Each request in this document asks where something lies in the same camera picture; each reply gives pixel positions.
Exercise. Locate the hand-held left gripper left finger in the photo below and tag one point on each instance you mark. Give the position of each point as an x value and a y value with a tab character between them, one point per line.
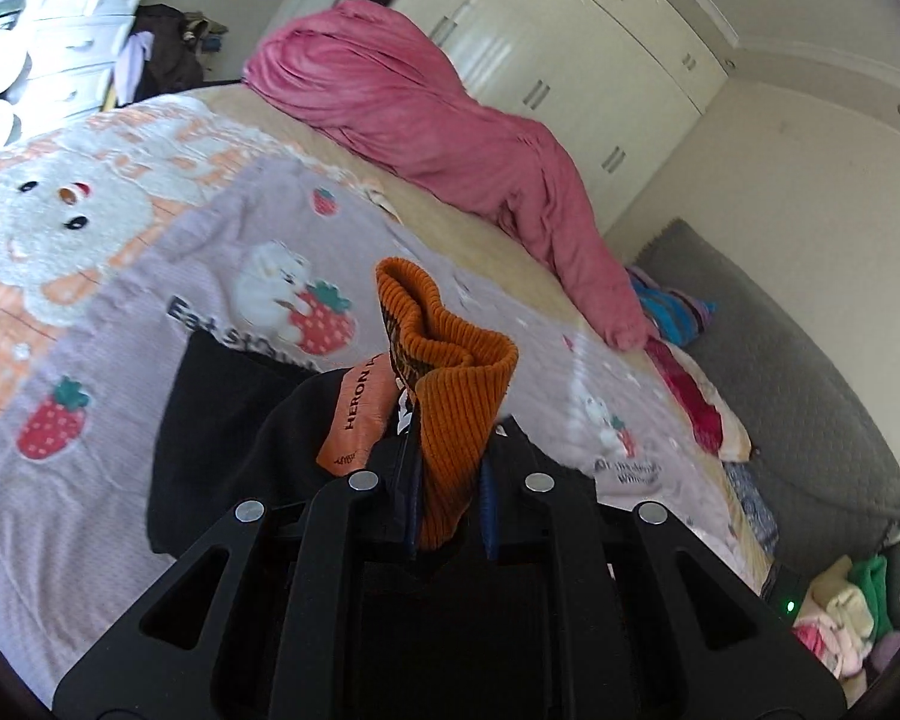
412	499

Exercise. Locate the orange white plush bear blanket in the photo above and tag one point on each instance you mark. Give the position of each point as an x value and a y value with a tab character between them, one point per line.
52	225

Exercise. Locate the dark clothes pile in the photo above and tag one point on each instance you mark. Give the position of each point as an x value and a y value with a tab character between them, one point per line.
169	52

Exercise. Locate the pile of colourful clothes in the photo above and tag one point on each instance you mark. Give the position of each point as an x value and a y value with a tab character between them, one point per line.
847	615

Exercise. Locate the blue striped cloth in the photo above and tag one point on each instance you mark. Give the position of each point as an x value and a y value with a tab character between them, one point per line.
675	311

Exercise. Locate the blue patterned cloth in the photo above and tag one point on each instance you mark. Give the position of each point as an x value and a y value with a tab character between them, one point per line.
754	510

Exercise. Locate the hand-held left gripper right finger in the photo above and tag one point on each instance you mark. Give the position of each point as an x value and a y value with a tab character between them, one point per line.
490	514

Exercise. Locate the black cloth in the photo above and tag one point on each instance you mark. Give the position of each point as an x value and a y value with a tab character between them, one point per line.
210	427

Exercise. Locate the pink blanket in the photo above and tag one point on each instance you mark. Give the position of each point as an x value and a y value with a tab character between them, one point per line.
435	112

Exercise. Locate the beige bed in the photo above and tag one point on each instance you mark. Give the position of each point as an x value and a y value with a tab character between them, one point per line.
450	247

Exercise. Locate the grey quilted mat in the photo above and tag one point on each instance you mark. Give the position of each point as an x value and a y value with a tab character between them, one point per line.
795	390

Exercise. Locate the white chest of drawers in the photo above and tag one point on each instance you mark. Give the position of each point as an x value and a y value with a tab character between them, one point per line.
75	37

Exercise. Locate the lilac strawberry bear printed blanket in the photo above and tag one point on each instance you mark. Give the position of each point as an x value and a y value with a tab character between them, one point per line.
157	300

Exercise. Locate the white wardrobe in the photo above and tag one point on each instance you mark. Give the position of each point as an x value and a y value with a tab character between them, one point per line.
607	52

